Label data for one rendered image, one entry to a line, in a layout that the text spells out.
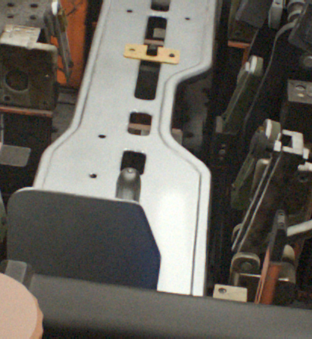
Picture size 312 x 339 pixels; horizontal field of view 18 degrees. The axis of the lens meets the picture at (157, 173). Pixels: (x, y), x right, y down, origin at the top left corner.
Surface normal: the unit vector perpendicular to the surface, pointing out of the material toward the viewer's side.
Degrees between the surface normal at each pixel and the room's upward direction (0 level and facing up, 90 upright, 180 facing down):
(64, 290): 0
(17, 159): 0
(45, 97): 90
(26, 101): 90
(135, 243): 90
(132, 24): 0
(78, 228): 90
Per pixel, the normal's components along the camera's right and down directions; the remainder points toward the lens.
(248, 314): 0.10, -0.77
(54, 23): -0.08, 0.63
